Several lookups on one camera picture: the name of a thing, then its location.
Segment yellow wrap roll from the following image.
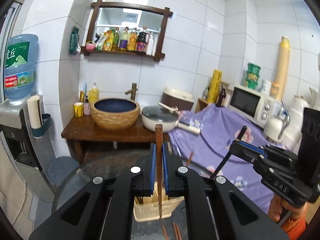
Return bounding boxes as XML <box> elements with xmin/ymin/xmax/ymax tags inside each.
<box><xmin>207</xmin><ymin>69</ymin><xmax>222</xmax><ymax>103</ymax></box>

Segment dark soy sauce bottle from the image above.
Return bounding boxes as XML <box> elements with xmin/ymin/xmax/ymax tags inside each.
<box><xmin>136</xmin><ymin>26</ymin><xmax>150</xmax><ymax>54</ymax></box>

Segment yellow oil bottle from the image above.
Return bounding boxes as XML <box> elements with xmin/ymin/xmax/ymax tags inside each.
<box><xmin>127</xmin><ymin>28</ymin><xmax>138</xmax><ymax>51</ymax></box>

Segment paper cup stack holder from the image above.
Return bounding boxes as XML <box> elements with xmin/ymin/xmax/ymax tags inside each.
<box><xmin>27</xmin><ymin>94</ymin><xmax>51</xmax><ymax>139</ymax></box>

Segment blue water jug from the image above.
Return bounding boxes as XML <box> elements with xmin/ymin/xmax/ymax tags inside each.
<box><xmin>3</xmin><ymin>34</ymin><xmax>39</xmax><ymax>101</ymax></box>

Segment green instant noodle cups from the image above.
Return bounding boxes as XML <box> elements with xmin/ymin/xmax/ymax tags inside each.
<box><xmin>244</xmin><ymin>63</ymin><xmax>261</xmax><ymax>90</ymax></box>

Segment beige cloth cover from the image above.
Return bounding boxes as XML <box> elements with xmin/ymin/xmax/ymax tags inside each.
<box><xmin>1</xmin><ymin>146</ymin><xmax>33</xmax><ymax>239</ymax></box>

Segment round glass table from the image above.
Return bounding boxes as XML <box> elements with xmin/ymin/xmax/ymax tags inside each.
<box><xmin>52</xmin><ymin>149</ymin><xmax>216</xmax><ymax>240</ymax></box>

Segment water dispenser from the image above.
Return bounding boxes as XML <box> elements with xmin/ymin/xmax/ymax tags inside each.
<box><xmin>1</xmin><ymin>99</ymin><xmax>56</xmax><ymax>202</ymax></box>

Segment yellow mug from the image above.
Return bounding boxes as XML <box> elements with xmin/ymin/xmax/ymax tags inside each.
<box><xmin>74</xmin><ymin>102</ymin><xmax>84</xmax><ymax>117</ymax></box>

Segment woven pattern basin sink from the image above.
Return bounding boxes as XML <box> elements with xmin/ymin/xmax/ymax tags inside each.
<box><xmin>91</xmin><ymin>98</ymin><xmax>140</xmax><ymax>131</ymax></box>

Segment wooden framed mirror shelf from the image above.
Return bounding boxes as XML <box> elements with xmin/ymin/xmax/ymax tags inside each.
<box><xmin>81</xmin><ymin>0</ymin><xmax>173</xmax><ymax>62</ymax></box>

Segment white frying pan with lid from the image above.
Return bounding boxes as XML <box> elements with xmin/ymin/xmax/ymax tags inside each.
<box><xmin>142</xmin><ymin>105</ymin><xmax>201</xmax><ymax>135</ymax></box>

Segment tall paper cup stack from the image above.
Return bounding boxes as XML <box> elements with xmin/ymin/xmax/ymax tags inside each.
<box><xmin>270</xmin><ymin>36</ymin><xmax>290</xmax><ymax>101</ymax></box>

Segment brass faucet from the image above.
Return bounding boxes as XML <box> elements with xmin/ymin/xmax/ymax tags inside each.
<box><xmin>125</xmin><ymin>83</ymin><xmax>138</xmax><ymax>101</ymax></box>

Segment orange sleeve forearm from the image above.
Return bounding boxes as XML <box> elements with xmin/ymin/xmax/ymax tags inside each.
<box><xmin>281</xmin><ymin>204</ymin><xmax>308</xmax><ymax>240</ymax></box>

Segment dark black chopstick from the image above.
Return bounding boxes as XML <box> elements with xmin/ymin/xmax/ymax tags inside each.
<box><xmin>210</xmin><ymin>126</ymin><xmax>247</xmax><ymax>179</ymax></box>

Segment white microwave oven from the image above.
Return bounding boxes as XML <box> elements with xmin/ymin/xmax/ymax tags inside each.
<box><xmin>228</xmin><ymin>85</ymin><xmax>275</xmax><ymax>128</ymax></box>

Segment yellow soap dispenser bottle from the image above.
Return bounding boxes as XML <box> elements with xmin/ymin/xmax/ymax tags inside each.
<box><xmin>88</xmin><ymin>82</ymin><xmax>99</xmax><ymax>103</ymax></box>

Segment white electric kettle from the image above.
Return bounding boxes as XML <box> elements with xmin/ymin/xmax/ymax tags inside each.
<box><xmin>264</xmin><ymin>101</ymin><xmax>291</xmax><ymax>144</ymax></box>

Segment purple floral cloth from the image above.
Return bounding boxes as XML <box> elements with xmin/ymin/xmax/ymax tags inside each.
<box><xmin>169</xmin><ymin>105</ymin><xmax>273</xmax><ymax>212</ymax></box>

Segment brown rice cooker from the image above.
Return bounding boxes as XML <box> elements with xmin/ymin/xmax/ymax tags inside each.
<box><xmin>161</xmin><ymin>87</ymin><xmax>194</xmax><ymax>111</ymax></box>

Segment person right hand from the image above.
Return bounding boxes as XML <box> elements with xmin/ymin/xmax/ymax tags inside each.
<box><xmin>267</xmin><ymin>193</ymin><xmax>308</xmax><ymax>222</ymax></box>

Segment white paper bowl stacks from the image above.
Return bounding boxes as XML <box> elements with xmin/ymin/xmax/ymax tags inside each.
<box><xmin>290</xmin><ymin>52</ymin><xmax>320</xmax><ymax>120</ymax></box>

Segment brown glass bottle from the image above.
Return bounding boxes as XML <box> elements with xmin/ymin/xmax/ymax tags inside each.
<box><xmin>216</xmin><ymin>87</ymin><xmax>226</xmax><ymax>107</ymax></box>

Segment dark wooden counter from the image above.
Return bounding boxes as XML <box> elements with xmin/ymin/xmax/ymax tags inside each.
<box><xmin>61</xmin><ymin>116</ymin><xmax>156</xmax><ymax>164</ymax></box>

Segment cream plastic utensil holder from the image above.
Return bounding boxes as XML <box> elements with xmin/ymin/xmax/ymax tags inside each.
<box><xmin>133</xmin><ymin>182</ymin><xmax>184</xmax><ymax>223</ymax></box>

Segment brown wooden chopstick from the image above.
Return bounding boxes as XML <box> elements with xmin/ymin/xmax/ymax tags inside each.
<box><xmin>155</xmin><ymin>124</ymin><xmax>163</xmax><ymax>219</ymax></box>
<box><xmin>172</xmin><ymin>222</ymin><xmax>182</xmax><ymax>240</ymax></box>
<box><xmin>162</xmin><ymin>225</ymin><xmax>169</xmax><ymax>240</ymax></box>
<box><xmin>185</xmin><ymin>152</ymin><xmax>194</xmax><ymax>166</ymax></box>

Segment pink small bowl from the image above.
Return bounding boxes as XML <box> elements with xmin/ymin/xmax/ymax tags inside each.
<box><xmin>85</xmin><ymin>41</ymin><xmax>96</xmax><ymax>52</ymax></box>

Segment green snack bag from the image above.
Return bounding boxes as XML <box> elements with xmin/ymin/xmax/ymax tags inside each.
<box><xmin>69</xmin><ymin>26</ymin><xmax>81</xmax><ymax>55</ymax></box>

